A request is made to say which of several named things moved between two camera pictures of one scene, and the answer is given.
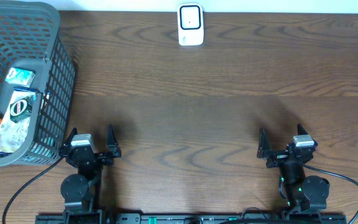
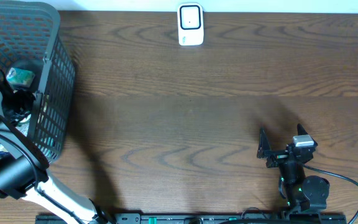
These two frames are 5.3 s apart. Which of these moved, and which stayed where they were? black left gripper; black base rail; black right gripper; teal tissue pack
Moved: black left gripper
Stayed: black right gripper; teal tissue pack; black base rail
